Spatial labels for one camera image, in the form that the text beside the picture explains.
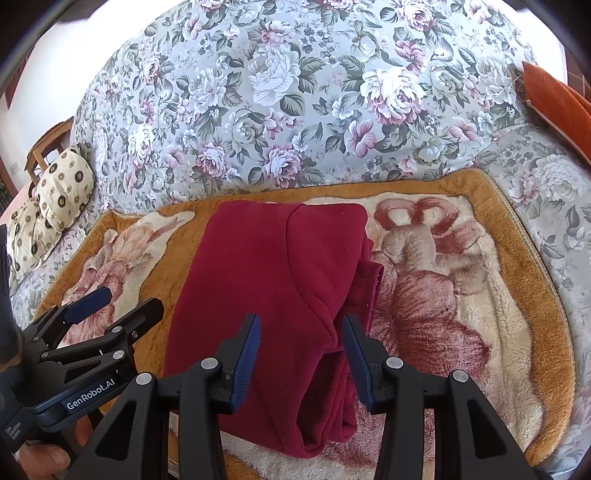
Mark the wooden chair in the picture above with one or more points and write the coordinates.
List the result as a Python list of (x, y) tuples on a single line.
[(44, 147)]

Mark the dark red fleece garment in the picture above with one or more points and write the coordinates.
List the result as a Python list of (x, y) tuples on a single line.
[(258, 286)]

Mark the person's left hand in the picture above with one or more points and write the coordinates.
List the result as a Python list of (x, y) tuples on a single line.
[(44, 461)]

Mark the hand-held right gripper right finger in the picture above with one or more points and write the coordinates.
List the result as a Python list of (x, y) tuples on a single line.
[(356, 364)]

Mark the orange cushion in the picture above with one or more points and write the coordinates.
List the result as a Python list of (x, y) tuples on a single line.
[(558, 106)]

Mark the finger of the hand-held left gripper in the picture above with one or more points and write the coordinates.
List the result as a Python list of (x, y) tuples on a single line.
[(134, 321), (87, 302)]

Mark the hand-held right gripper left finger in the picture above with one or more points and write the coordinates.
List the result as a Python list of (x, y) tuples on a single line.
[(248, 357)]

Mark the plush rose-print blanket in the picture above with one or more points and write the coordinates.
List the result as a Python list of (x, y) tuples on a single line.
[(461, 323)]

